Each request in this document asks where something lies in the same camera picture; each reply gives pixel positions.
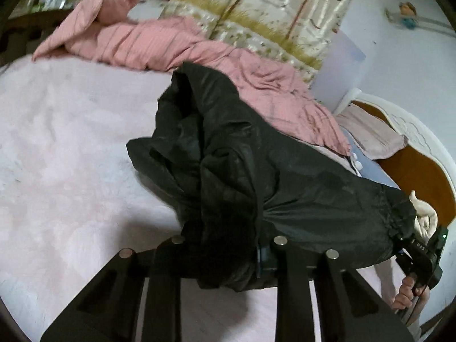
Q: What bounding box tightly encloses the cream cloth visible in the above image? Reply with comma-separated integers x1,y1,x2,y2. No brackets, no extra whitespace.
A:
408,190,439,245

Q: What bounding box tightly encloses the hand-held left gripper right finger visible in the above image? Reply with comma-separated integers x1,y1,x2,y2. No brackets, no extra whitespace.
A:
255,236,416,342

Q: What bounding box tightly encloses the wall doll ornament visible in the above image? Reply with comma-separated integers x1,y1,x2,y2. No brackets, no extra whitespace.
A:
384,2,422,30

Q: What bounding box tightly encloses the tree print curtain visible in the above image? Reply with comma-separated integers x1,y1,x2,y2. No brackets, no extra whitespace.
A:
162,0,361,76

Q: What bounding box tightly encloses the pale pink pillow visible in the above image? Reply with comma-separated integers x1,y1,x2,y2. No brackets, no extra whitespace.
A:
335,104,410,160

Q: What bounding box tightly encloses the white and wooden headboard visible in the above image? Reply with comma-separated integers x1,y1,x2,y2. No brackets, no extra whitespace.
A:
351,92,456,229

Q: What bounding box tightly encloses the person's right hand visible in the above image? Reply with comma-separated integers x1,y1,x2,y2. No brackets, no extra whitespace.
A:
391,274,431,311

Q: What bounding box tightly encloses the blue bed sheet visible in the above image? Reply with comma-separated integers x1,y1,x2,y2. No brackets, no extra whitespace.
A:
346,138,400,189

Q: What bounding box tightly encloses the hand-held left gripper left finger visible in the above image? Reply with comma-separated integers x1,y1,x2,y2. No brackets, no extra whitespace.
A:
40,236,188,342

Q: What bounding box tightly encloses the black puffer jacket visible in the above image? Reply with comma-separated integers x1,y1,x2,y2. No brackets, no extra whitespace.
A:
126,61,417,290

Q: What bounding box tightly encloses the pink striped quilt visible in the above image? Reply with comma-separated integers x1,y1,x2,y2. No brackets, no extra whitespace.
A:
32,0,353,156

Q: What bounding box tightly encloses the wooden desk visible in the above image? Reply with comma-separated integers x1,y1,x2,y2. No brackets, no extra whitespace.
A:
0,5,66,66

